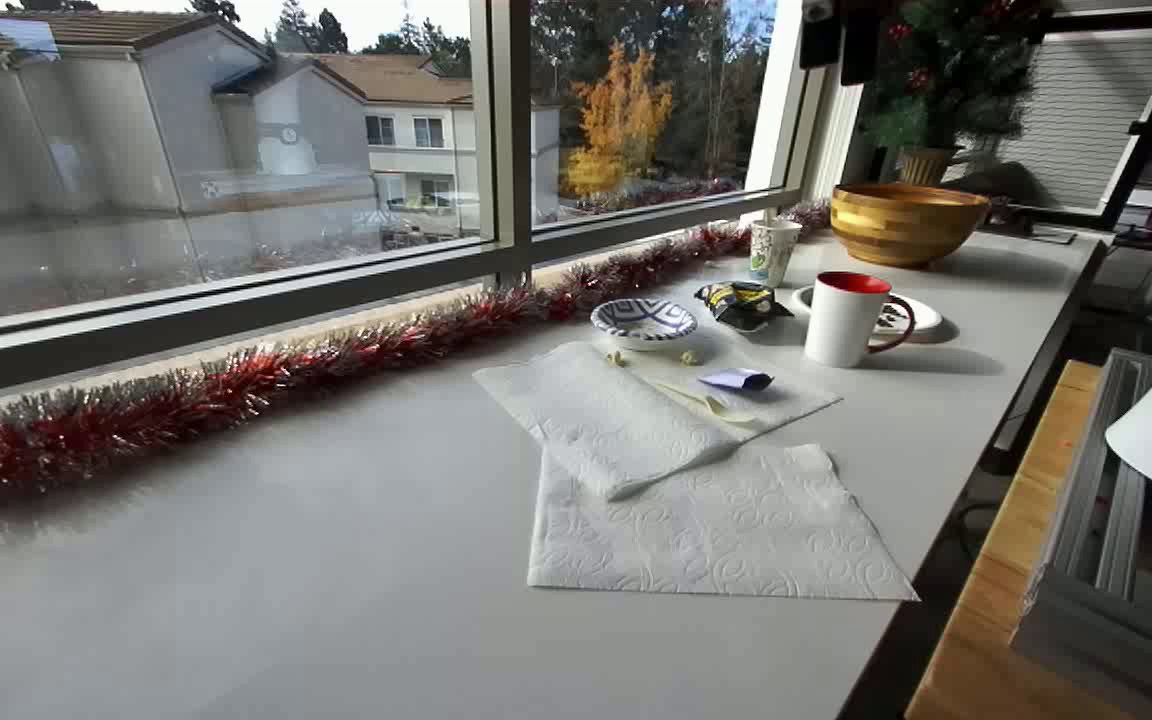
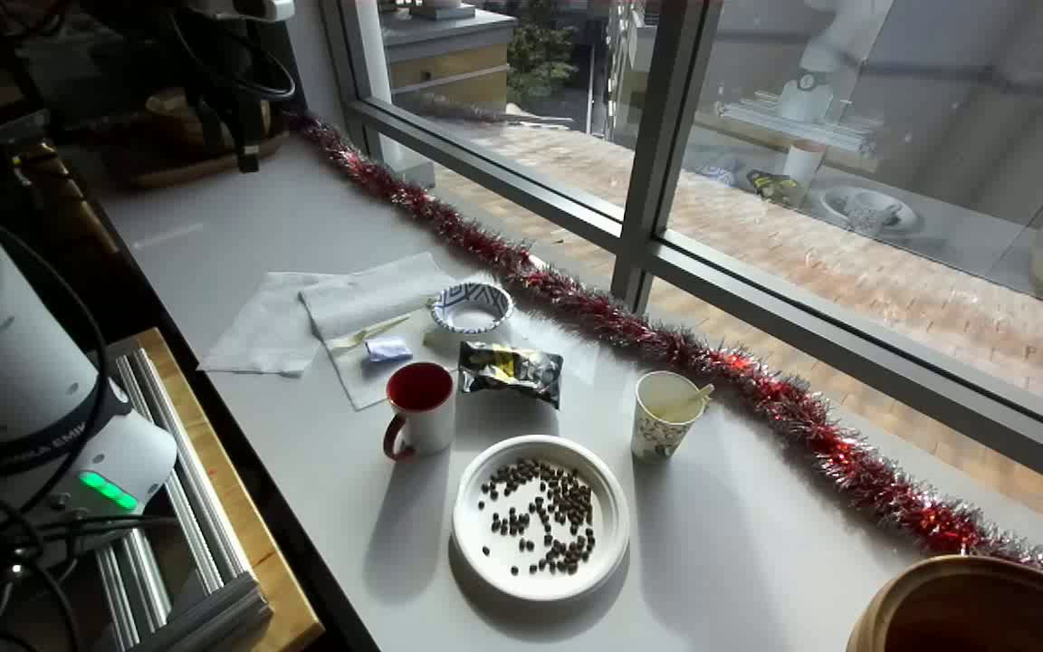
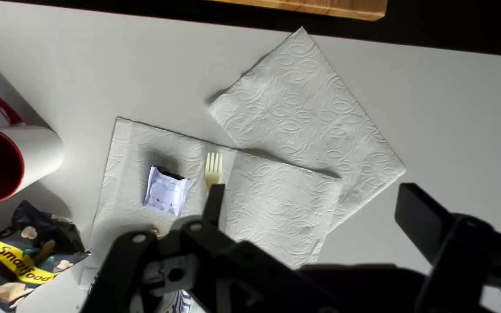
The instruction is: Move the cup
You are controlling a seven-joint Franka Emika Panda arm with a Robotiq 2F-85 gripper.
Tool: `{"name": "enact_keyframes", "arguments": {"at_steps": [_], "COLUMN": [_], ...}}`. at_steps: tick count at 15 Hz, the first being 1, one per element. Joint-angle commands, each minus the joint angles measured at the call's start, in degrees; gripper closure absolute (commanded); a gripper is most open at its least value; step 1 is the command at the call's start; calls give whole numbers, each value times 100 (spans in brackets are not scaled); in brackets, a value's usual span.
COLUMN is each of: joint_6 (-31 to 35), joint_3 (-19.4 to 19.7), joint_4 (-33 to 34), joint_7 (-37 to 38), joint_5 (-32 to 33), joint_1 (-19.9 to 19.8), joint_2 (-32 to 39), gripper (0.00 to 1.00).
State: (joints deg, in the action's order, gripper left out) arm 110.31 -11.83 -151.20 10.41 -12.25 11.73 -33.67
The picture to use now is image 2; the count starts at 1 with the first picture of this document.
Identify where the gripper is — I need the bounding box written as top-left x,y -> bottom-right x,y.
176,16 -> 274,174

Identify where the printed paper cup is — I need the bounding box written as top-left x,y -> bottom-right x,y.
629,369 -> 713,465

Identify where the wooden tray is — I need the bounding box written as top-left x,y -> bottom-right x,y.
121,87 -> 292,190

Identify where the white paper napkin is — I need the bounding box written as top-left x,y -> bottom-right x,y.
197,271 -> 334,378

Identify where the white paper towel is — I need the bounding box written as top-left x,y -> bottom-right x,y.
299,251 -> 461,411

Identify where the white plastic spoon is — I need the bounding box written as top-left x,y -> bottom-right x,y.
327,314 -> 412,350

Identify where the small blue white sachet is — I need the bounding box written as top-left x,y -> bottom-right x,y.
363,336 -> 415,364

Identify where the patterned paper bowl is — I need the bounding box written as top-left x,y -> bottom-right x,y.
428,282 -> 516,337

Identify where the white mug with red inside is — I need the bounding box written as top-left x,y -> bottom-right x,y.
382,361 -> 457,462

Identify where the black and gold foil packet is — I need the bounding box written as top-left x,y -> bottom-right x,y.
457,340 -> 565,410

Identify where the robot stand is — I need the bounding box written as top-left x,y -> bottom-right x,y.
0,326 -> 325,652

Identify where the window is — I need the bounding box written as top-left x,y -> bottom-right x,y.
321,0 -> 1043,504

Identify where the white paper plate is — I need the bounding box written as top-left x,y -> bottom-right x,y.
451,434 -> 632,604

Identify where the red and silver tinsel garland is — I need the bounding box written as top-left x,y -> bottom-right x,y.
286,112 -> 1043,595

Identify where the heap of coffee beans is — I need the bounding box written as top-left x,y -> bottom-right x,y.
476,458 -> 598,578

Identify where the wooden stir stick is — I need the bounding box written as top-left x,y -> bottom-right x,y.
666,382 -> 716,418

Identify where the round wooden bowl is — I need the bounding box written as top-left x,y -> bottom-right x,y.
845,554 -> 1043,652

